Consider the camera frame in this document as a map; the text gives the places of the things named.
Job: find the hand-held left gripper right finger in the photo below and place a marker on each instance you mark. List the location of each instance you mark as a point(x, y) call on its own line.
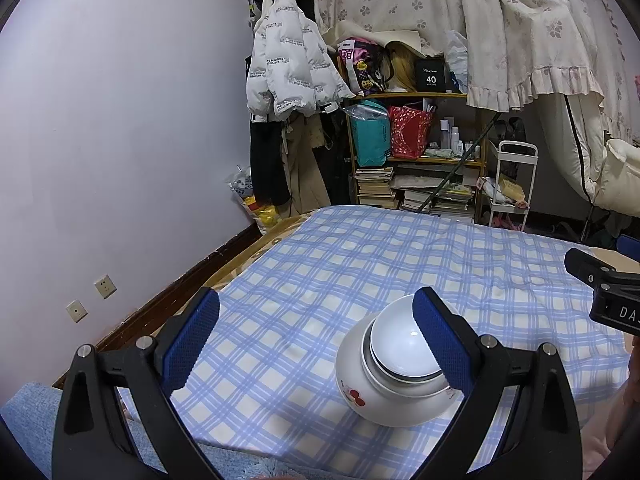
point(445, 342)

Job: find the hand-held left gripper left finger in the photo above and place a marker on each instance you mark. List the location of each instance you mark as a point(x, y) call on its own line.
point(192, 342)

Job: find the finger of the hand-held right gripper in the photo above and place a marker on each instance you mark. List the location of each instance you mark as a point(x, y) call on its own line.
point(587, 266)
point(630, 247)

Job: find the small bowl red pattern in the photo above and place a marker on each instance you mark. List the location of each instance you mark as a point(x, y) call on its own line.
point(400, 340)

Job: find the plain white bowl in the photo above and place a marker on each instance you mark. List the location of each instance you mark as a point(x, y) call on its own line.
point(400, 391)

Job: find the large cherry print plate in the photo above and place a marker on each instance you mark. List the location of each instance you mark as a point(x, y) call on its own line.
point(400, 412)

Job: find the dark wooden baseboard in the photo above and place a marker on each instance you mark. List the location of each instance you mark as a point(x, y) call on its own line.
point(150, 305)

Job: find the pink shoes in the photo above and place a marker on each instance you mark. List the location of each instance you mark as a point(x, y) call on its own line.
point(505, 222)

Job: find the white duvet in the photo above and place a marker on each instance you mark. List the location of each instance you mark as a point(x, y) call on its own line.
point(595, 155)

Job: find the yellow packet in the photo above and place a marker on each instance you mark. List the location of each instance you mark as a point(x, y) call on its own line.
point(511, 190)

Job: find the blue plaid tablecloth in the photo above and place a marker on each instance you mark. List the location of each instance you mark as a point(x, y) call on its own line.
point(300, 285)

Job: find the white trolley cart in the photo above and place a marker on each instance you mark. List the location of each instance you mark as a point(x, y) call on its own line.
point(517, 147)

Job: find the pile of magazines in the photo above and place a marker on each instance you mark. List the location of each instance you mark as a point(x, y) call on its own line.
point(440, 202)

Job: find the black bag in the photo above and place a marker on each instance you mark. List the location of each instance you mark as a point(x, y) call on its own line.
point(510, 130)

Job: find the grey board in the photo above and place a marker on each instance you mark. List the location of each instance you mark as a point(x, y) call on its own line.
point(422, 182)

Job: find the plastic bag of toys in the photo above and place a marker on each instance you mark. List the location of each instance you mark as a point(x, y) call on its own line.
point(250, 190)

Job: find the dark green pole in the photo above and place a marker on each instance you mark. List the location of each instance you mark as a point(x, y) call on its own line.
point(455, 167)

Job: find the stack of books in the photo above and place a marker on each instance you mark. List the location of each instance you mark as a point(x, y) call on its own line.
point(375, 187)

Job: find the light blue fluffy blanket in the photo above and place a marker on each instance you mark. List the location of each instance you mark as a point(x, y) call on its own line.
point(30, 415)

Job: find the short white bottle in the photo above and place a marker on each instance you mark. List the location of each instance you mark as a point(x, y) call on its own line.
point(455, 140)

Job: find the tall white bottle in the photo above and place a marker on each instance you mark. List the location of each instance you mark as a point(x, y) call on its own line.
point(446, 134)

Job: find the black trousers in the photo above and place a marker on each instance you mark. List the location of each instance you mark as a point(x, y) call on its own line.
point(267, 160)

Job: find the beige trousers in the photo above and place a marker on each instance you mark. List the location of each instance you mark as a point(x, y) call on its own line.
point(305, 165)

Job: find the red patterned bag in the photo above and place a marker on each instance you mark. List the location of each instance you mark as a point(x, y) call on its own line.
point(410, 132)

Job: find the black coat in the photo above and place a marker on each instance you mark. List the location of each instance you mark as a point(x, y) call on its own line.
point(335, 160)

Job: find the teal bag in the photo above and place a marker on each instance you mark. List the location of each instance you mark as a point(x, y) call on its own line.
point(370, 142)

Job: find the cream ruffled curtain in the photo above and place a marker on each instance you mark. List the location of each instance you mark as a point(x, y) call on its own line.
point(525, 35)

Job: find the wooden shelf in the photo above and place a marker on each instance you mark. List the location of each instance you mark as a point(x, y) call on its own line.
point(415, 95)

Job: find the white plastic bag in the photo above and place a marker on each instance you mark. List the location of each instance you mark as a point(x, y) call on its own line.
point(457, 57)

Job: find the black box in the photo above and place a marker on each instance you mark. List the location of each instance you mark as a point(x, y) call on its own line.
point(431, 76)

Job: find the clear zip bag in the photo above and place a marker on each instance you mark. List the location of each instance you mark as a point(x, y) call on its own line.
point(367, 109)

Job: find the yellow wig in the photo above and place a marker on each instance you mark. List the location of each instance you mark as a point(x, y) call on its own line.
point(402, 67)

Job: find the pink printed bag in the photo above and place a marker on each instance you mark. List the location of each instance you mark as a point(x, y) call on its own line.
point(360, 65)

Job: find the white puffer jacket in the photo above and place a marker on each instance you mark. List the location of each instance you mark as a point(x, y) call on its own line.
point(290, 55)

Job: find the cream foam sheet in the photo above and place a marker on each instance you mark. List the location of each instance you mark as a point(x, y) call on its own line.
point(360, 30)

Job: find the slotted wall socket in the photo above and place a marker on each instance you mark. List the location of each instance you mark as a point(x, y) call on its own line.
point(105, 287)

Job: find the round hole wall socket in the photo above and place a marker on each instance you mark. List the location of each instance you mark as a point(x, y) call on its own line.
point(76, 312)

